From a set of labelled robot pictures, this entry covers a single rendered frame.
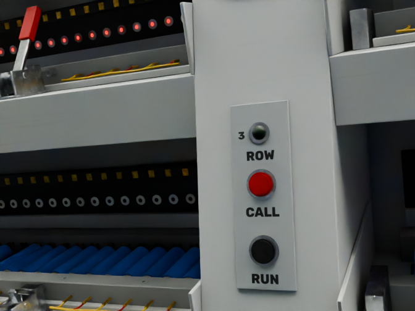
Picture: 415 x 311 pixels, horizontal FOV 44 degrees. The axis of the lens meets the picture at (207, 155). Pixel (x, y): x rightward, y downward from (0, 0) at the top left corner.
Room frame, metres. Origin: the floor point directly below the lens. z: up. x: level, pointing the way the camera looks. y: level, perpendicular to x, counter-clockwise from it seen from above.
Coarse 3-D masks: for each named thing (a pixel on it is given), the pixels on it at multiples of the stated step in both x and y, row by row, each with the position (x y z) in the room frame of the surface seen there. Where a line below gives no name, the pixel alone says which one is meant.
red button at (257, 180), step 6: (258, 174) 0.33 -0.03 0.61; (264, 174) 0.33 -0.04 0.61; (252, 180) 0.34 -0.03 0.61; (258, 180) 0.33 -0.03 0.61; (264, 180) 0.33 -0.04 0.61; (270, 180) 0.33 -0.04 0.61; (252, 186) 0.34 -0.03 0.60; (258, 186) 0.33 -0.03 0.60; (264, 186) 0.33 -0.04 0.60; (270, 186) 0.33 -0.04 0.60; (252, 192) 0.34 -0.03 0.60; (258, 192) 0.33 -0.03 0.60; (264, 192) 0.33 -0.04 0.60
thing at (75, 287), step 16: (0, 272) 0.51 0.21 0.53; (16, 272) 0.50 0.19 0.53; (32, 272) 0.50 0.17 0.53; (0, 288) 0.50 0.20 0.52; (16, 288) 0.49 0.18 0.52; (48, 288) 0.47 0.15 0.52; (64, 288) 0.46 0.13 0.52; (80, 288) 0.46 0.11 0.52; (96, 288) 0.45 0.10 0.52; (112, 288) 0.44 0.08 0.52; (128, 288) 0.44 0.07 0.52; (144, 288) 0.43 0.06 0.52; (160, 288) 0.42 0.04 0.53; (176, 288) 0.42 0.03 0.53; (192, 288) 0.41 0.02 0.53; (128, 304) 0.44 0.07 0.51; (144, 304) 0.44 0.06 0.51; (160, 304) 0.43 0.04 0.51; (176, 304) 0.42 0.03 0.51
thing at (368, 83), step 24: (336, 0) 0.34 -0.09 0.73; (408, 0) 0.46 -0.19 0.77; (336, 24) 0.34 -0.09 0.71; (360, 24) 0.35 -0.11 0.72; (384, 24) 0.37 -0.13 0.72; (408, 24) 0.37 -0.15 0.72; (336, 48) 0.33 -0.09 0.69; (360, 48) 0.36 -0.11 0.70; (384, 48) 0.32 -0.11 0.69; (408, 48) 0.30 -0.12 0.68; (336, 72) 0.32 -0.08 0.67; (360, 72) 0.32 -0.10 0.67; (384, 72) 0.31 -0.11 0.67; (408, 72) 0.31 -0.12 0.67; (336, 96) 0.33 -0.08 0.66; (360, 96) 0.32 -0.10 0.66; (384, 96) 0.32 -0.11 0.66; (408, 96) 0.31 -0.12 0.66; (336, 120) 0.33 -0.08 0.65; (360, 120) 0.33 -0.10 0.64; (384, 120) 0.32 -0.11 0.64
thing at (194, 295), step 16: (0, 224) 0.66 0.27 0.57; (16, 224) 0.65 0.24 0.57; (32, 224) 0.64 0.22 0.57; (48, 224) 0.63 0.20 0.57; (64, 224) 0.62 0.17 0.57; (80, 224) 0.61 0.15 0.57; (96, 224) 0.60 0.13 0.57; (112, 224) 0.59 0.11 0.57; (128, 224) 0.59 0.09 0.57; (144, 224) 0.58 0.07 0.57; (160, 224) 0.57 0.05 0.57; (176, 224) 0.56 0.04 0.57; (192, 224) 0.55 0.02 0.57; (192, 304) 0.35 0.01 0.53
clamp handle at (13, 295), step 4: (8, 292) 0.44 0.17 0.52; (12, 292) 0.44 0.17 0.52; (16, 292) 0.44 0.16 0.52; (12, 296) 0.44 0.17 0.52; (16, 296) 0.44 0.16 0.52; (12, 300) 0.44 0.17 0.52; (16, 300) 0.44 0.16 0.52; (4, 304) 0.44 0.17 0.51; (8, 304) 0.44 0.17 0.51; (12, 304) 0.44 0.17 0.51; (16, 304) 0.44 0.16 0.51; (0, 308) 0.42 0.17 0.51; (4, 308) 0.43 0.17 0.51; (8, 308) 0.43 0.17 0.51
